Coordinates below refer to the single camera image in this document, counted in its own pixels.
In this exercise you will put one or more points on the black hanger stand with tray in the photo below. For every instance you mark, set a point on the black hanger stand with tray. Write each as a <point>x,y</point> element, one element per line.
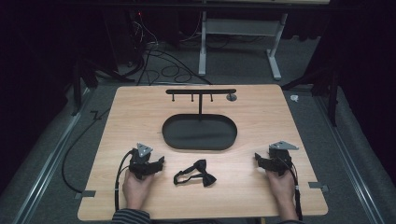
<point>199,132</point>

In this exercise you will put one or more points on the person's left hand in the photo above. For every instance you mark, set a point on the person's left hand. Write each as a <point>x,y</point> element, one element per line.
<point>136,189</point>

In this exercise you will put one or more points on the person's right hand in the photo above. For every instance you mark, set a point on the person's right hand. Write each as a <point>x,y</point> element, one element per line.
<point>281,188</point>

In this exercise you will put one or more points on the black tripod stand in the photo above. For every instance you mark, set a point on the black tripod stand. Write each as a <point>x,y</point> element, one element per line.
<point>327,84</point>
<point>84,74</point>

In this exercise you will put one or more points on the grey tape strip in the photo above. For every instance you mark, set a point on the grey tape strip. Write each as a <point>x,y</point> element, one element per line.
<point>318,186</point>
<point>85,194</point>

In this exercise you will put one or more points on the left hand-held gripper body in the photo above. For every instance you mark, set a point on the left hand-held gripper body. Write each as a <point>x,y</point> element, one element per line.
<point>140,161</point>

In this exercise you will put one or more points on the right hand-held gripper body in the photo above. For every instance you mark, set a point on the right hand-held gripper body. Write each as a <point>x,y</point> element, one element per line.
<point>279,161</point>

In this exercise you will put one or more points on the white metal desk frame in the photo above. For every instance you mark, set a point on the white metal desk frame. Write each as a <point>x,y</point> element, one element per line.
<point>239,28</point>

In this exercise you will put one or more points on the black bow tie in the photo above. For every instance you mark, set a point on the black bow tie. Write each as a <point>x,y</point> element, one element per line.
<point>199,174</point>

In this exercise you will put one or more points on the grey round table grommet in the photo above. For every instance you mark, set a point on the grey round table grommet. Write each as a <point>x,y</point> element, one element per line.
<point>231,97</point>

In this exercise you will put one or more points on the metal floor rail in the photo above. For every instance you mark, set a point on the metal floor rail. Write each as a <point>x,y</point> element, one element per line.
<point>46,161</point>
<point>348,161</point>

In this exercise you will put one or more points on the white crumpled scrap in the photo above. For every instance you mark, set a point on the white crumpled scrap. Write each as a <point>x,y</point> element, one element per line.
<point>294,98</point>

